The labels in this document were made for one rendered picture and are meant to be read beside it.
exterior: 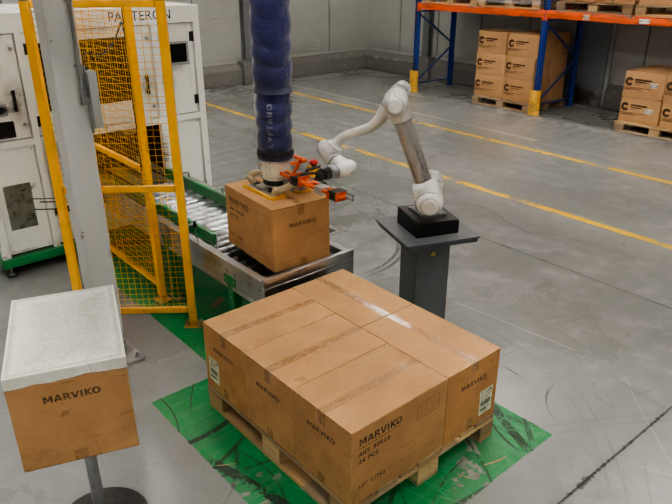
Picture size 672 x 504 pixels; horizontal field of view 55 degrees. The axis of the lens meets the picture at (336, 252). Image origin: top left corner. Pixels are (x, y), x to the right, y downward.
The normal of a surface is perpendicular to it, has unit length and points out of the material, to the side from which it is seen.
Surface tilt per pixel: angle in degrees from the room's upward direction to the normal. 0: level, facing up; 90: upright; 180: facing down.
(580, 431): 0
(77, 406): 90
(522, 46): 90
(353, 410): 0
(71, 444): 90
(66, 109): 90
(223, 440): 0
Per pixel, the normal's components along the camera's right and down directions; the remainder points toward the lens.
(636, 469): 0.00, -0.91
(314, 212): 0.58, 0.33
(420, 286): 0.33, 0.39
